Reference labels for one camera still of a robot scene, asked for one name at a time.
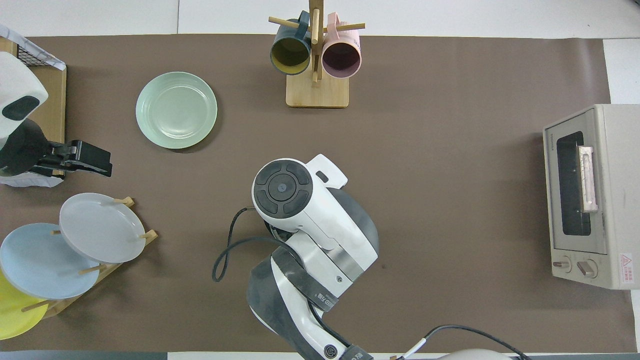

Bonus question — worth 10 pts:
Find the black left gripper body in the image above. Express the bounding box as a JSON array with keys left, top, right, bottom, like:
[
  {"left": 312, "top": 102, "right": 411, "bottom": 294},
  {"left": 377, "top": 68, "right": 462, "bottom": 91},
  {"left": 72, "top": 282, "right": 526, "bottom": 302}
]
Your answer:
[{"left": 0, "top": 119, "right": 83, "bottom": 177}]

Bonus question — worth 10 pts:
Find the grey plate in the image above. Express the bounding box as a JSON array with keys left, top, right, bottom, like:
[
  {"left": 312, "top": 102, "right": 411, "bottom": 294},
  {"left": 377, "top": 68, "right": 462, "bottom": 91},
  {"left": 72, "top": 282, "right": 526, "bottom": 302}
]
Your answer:
[{"left": 59, "top": 193, "right": 147, "bottom": 264}]

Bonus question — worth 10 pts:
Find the mint green plate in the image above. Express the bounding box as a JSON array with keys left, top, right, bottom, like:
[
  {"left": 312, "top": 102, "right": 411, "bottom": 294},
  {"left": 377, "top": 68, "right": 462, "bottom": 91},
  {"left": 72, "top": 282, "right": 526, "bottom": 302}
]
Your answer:
[{"left": 135, "top": 71, "right": 218, "bottom": 150}]

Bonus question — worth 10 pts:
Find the wooden plate rack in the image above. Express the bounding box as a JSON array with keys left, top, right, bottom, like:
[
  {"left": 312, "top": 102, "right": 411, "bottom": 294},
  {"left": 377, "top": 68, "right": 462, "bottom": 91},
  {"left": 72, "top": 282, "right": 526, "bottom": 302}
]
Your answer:
[{"left": 20, "top": 196, "right": 159, "bottom": 320}]

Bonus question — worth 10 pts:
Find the light blue plate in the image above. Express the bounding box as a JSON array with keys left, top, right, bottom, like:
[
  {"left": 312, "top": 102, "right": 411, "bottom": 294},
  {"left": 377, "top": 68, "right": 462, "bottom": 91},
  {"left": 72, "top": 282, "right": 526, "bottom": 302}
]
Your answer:
[{"left": 0, "top": 223, "right": 101, "bottom": 301}]

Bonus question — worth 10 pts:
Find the yellow plate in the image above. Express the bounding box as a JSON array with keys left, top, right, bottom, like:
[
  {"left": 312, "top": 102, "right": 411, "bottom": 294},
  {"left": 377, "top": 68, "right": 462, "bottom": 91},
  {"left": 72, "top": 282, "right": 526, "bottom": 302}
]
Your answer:
[{"left": 0, "top": 270, "right": 50, "bottom": 341}]

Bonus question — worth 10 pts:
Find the light wooden cutting board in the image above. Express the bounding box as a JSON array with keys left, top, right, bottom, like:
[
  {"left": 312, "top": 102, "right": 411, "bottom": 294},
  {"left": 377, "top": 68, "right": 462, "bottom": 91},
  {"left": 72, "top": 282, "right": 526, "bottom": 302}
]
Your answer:
[{"left": 0, "top": 39, "right": 67, "bottom": 176}]

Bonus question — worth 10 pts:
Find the dark teal mug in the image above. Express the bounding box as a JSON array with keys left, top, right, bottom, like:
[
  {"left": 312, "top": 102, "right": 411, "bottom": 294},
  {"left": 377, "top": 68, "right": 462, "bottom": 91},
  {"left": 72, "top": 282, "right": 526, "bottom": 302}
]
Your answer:
[{"left": 270, "top": 11, "right": 312, "bottom": 76}]

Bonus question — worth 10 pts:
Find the wooden mug tree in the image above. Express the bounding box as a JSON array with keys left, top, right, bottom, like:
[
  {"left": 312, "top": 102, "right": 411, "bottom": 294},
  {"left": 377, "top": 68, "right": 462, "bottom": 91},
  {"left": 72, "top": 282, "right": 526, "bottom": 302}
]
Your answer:
[{"left": 268, "top": 0, "right": 366, "bottom": 109}]

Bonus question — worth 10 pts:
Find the pink ribbed mug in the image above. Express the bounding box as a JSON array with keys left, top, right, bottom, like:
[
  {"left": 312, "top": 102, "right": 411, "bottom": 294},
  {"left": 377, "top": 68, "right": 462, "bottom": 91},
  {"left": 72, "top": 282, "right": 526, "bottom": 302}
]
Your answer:
[{"left": 321, "top": 12, "right": 362, "bottom": 79}]

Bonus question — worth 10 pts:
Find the brown table mat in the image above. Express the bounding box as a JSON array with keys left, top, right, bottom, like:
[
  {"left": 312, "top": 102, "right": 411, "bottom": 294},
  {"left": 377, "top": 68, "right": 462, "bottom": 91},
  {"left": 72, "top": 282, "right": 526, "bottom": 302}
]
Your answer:
[{"left": 0, "top": 34, "right": 638, "bottom": 353}]

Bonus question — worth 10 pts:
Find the beige toaster oven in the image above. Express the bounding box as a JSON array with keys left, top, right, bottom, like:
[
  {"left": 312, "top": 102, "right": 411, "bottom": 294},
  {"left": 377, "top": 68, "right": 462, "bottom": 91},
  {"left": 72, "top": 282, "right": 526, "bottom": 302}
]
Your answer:
[{"left": 543, "top": 103, "right": 640, "bottom": 291}]

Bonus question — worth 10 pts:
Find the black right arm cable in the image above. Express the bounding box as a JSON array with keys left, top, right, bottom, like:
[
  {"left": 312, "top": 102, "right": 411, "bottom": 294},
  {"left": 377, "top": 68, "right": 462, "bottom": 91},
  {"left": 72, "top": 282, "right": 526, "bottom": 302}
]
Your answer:
[{"left": 212, "top": 207, "right": 301, "bottom": 283}]

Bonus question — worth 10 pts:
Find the black cable white plug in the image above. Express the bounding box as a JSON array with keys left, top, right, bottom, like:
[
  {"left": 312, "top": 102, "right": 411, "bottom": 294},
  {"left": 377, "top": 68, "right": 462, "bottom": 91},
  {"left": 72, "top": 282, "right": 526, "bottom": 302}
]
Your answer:
[{"left": 390, "top": 325, "right": 531, "bottom": 360}]

